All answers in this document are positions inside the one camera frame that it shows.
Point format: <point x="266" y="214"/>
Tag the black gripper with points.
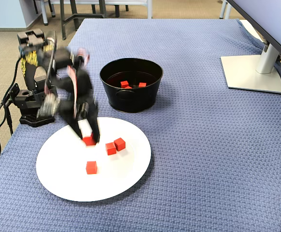
<point x="88" y="111"/>

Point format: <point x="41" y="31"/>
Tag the small red cube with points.
<point x="89" y="141"/>
<point x="120" y="144"/>
<point x="91" y="168"/>
<point x="124" y="84"/>
<point x="110" y="149"/>
<point x="142" y="84"/>

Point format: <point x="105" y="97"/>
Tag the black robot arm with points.
<point x="30" y="70"/>

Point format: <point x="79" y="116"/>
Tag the white round plate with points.
<point x="65" y="174"/>

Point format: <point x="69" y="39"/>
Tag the black round bowl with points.
<point x="130" y="101"/>

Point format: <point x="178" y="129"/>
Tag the blue woven cloth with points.
<point x="203" y="145"/>

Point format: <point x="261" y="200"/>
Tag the black chair legs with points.
<point x="117" y="10"/>

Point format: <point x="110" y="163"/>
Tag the light blue partition panel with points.
<point x="3" y="12"/>

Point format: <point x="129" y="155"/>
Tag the white flat object left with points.
<point x="251" y="77"/>

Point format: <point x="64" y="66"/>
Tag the white metal leg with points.
<point x="223" y="9"/>

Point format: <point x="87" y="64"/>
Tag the black table frame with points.
<point x="63" y="24"/>

